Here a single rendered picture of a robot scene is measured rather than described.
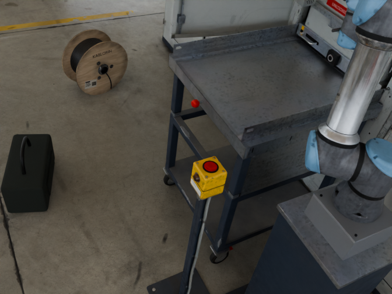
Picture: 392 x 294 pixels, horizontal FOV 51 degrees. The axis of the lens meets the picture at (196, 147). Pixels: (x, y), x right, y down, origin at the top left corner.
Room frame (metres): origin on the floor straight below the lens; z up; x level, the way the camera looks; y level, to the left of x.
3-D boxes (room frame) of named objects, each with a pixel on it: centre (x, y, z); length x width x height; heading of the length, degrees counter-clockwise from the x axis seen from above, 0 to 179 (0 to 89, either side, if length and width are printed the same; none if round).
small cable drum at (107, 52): (2.33, 0.77, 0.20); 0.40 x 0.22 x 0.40; 139
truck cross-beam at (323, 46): (1.67, -0.57, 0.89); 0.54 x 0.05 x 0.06; 34
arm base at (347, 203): (0.86, -0.52, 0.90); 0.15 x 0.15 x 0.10
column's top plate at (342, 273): (0.84, -0.52, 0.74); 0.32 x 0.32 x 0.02; 33
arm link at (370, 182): (0.86, -0.51, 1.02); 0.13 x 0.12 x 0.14; 82
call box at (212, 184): (0.86, -0.05, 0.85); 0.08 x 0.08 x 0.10; 34
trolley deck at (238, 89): (1.47, -0.28, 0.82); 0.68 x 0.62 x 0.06; 124
